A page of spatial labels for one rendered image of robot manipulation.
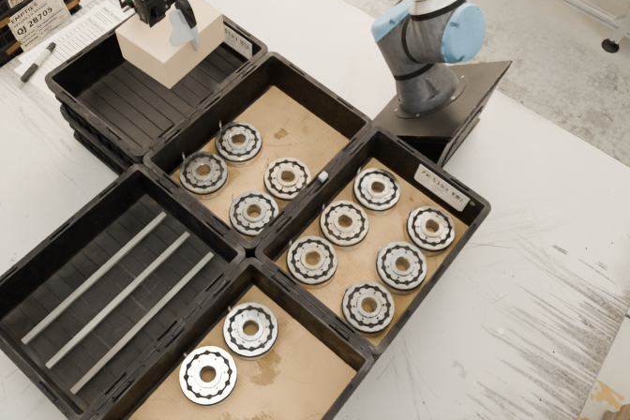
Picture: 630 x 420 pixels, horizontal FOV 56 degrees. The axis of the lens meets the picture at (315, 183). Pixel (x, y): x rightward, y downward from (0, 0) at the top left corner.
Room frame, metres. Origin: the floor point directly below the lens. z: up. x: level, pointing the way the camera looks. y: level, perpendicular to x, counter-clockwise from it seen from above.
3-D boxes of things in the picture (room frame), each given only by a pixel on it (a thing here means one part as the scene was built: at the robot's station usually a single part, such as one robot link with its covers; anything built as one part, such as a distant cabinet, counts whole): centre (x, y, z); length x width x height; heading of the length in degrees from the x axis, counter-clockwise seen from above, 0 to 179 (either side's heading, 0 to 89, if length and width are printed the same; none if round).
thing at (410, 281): (0.46, -0.20, 0.86); 0.10 x 0.10 x 0.01
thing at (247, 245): (0.66, 0.12, 0.92); 0.40 x 0.30 x 0.02; 149
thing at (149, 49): (0.76, 0.32, 1.08); 0.16 x 0.12 x 0.07; 152
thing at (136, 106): (0.81, 0.38, 0.87); 0.40 x 0.30 x 0.11; 149
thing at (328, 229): (0.54, -0.07, 0.86); 0.10 x 0.10 x 0.01
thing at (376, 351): (0.50, -0.13, 0.92); 0.40 x 0.30 x 0.02; 149
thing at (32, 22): (1.33, 1.01, 0.41); 0.31 x 0.02 x 0.16; 152
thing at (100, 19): (0.99, 0.66, 0.70); 0.33 x 0.23 x 0.01; 152
